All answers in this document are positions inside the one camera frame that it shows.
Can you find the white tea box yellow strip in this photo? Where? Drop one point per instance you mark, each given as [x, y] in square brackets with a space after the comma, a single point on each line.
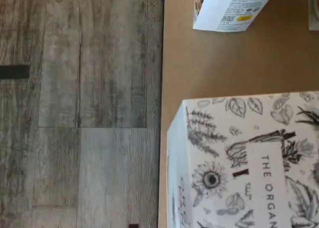
[249, 163]

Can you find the brown particle board shelf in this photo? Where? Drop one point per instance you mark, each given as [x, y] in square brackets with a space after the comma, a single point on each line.
[224, 63]

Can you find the white yellow Purely Elizabeth box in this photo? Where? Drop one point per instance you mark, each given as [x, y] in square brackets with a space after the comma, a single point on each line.
[314, 9]
[224, 9]

